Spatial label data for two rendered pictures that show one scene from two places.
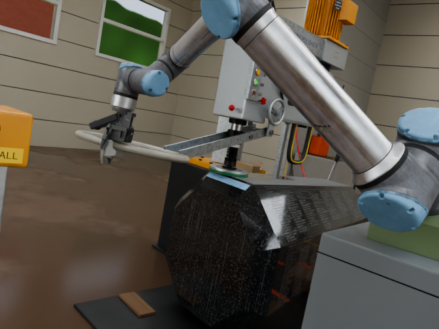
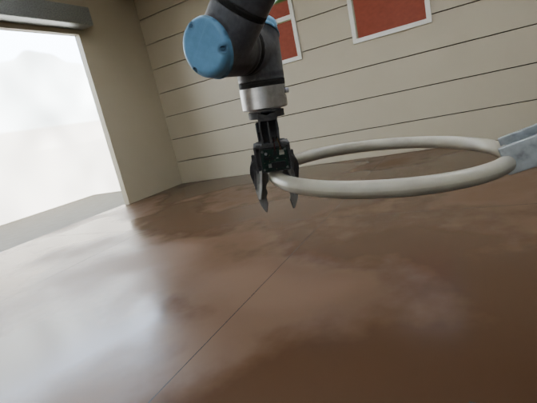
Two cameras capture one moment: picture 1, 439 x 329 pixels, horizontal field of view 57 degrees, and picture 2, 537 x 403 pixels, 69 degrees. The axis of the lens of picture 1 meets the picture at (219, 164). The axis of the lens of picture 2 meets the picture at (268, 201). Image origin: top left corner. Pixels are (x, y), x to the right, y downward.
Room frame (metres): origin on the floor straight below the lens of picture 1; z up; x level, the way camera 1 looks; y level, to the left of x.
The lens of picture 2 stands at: (1.35, -0.38, 1.08)
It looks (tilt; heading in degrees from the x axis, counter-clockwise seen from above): 12 degrees down; 81
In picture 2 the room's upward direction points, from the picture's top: 12 degrees counter-clockwise
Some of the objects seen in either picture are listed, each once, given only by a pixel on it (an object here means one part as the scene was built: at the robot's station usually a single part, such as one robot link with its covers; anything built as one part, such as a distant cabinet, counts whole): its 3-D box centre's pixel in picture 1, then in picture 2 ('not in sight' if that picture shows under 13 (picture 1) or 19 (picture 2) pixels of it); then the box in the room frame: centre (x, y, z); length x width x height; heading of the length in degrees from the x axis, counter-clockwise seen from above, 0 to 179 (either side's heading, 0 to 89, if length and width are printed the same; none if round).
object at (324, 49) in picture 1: (291, 44); not in sight; (2.48, -0.29, 1.63); 0.96 x 0.25 x 0.17; 138
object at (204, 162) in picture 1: (225, 165); not in sight; (3.18, -0.04, 0.76); 0.49 x 0.49 x 0.05; 45
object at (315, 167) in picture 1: (330, 188); not in sight; (5.68, -1.60, 0.43); 1.30 x 0.62 x 0.86; 141
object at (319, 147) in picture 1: (321, 145); not in sight; (5.72, -1.36, 1.00); 0.50 x 0.22 x 0.33; 141
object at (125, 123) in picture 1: (120, 125); (270, 141); (1.51, 0.39, 1.03); 0.09 x 0.08 x 0.12; 79
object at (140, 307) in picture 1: (136, 303); not in sight; (2.16, 0.31, 0.02); 0.25 x 0.10 x 0.01; 42
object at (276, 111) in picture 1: (271, 111); not in sight; (2.23, -0.23, 1.21); 0.15 x 0.10 x 0.15; 138
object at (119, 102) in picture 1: (123, 104); (265, 99); (1.52, 0.39, 1.11); 0.10 x 0.09 x 0.05; 169
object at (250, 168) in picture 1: (245, 166); not in sight; (2.97, -0.19, 0.81); 0.20 x 0.10 x 0.05; 53
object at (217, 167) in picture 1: (228, 169); not in sight; (2.22, -0.06, 0.86); 0.21 x 0.21 x 0.01
